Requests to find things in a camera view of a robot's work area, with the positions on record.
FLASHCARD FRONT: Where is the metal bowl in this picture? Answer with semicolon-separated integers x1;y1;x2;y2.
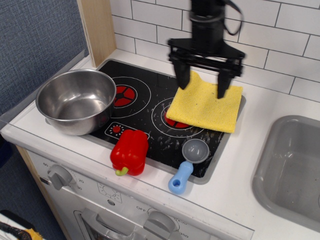
35;69;117;136

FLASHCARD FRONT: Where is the grey oven knob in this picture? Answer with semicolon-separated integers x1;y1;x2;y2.
47;164;73;191
143;211;176;240

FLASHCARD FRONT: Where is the blue grey toy scoop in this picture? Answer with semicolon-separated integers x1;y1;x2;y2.
168;139;210;195

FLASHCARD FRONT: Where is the grey right oven knob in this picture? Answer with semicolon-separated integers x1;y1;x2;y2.
143;211;176;240

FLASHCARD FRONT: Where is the red toy bell pepper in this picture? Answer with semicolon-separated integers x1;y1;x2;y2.
110;129;149;176

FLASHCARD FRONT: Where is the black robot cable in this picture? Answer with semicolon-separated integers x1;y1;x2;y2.
223;0;244;36

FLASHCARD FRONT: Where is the grey oven door handle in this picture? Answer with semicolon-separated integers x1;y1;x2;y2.
81;208;140;240

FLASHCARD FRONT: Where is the white toy oven front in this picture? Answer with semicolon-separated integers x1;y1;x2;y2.
29;152;254;240

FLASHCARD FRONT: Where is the grey toy sink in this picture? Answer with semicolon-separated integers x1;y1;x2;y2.
252;115;320;232

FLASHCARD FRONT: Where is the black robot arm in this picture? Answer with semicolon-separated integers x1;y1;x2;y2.
167;0;246;99

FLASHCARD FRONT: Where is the black toy stovetop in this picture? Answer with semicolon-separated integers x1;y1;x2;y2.
88;59;230;185

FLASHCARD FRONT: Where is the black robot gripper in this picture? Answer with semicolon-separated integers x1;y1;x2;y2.
167;14;245;99

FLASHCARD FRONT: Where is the yellow black object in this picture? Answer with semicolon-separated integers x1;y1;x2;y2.
0;222;43;240

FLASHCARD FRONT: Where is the grey left oven knob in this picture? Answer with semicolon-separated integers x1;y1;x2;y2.
47;164;73;191

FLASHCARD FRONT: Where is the yellow towel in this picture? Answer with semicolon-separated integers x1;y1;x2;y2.
166;71;243;134

